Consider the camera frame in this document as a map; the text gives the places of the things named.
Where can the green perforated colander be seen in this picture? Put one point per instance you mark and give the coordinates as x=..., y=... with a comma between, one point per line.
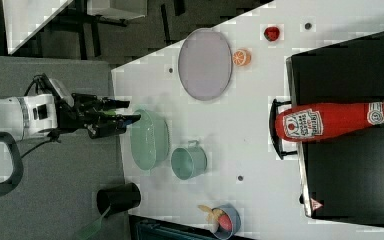
x=149, y=138

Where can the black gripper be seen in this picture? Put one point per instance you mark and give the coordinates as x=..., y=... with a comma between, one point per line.
x=96, y=115

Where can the green mug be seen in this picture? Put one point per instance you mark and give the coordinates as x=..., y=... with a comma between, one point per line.
x=189, y=162

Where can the red strawberry toy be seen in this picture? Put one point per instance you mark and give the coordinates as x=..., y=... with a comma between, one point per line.
x=272, y=33

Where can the orange slice toy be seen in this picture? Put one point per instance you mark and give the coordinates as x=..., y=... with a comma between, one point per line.
x=241, y=57

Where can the green brush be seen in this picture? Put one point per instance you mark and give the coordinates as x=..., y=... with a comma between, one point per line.
x=91, y=229

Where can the lilac round plate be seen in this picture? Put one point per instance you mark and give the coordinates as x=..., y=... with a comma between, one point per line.
x=204, y=64

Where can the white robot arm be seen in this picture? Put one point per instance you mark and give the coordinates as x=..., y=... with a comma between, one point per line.
x=46, y=115

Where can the red plush ketchup bottle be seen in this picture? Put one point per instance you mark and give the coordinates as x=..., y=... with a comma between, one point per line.
x=322, y=121

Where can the black cylinder cup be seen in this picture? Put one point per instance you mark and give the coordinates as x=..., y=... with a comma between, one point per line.
x=118, y=199

